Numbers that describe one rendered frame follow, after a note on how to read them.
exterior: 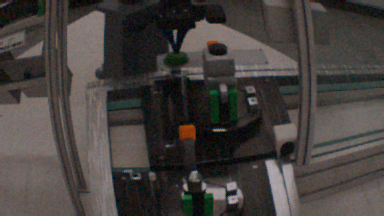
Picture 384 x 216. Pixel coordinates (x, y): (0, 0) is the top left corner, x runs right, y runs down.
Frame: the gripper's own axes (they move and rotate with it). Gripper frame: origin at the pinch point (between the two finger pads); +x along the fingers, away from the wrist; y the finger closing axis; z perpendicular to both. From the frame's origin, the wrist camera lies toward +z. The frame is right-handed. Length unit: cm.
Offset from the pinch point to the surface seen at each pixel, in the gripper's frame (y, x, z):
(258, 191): 8.0, 3.9, 43.7
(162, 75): -2.9, 5.1, 4.9
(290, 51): 70, 102, -185
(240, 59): 11.7, 5.1, 1.1
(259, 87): 12.9, 4.1, 13.5
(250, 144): 8.4, 4.0, 30.3
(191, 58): 2.7, 5.2, -0.5
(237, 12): 51, 102, -236
